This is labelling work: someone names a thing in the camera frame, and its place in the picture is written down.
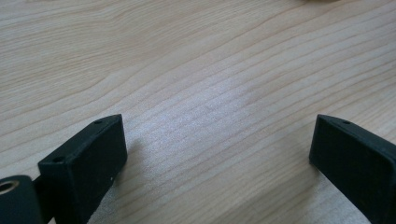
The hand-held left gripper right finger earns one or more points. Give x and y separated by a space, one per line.
355 165

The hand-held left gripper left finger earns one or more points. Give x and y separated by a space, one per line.
84 174

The white plastic bin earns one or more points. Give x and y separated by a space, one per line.
320 0

